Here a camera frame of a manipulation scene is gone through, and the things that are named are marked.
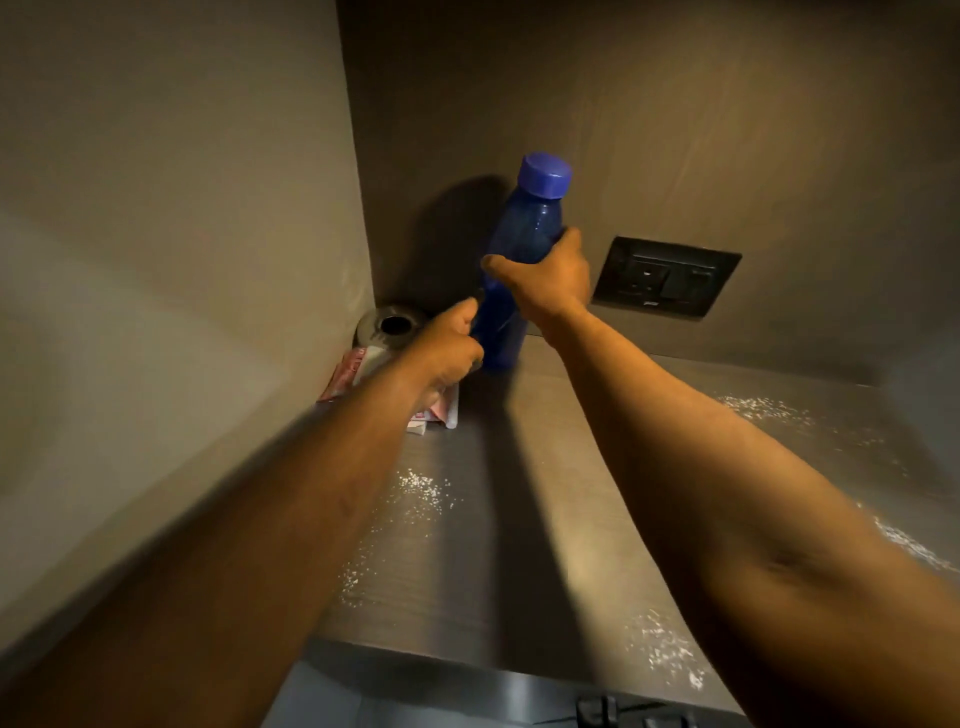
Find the silver tape roll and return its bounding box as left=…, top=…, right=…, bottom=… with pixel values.
left=352, top=304, right=429, bottom=354

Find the black wall socket switch plate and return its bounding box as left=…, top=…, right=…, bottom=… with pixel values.
left=591, top=236, right=743, bottom=320

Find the blue plastic water bottle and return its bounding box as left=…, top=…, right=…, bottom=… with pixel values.
left=471, top=152, right=573, bottom=370

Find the person's left forearm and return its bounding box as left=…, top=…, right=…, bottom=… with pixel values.
left=0, top=352, right=440, bottom=728

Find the person's left hand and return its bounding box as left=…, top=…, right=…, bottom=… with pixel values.
left=405, top=297, right=486, bottom=396

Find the red and white packet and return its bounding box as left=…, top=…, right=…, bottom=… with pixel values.
left=318, top=346, right=460, bottom=436

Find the person's right hand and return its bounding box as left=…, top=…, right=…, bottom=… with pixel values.
left=480, top=227, right=592, bottom=329

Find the person's right forearm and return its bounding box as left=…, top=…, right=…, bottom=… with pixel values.
left=538, top=300, right=960, bottom=728

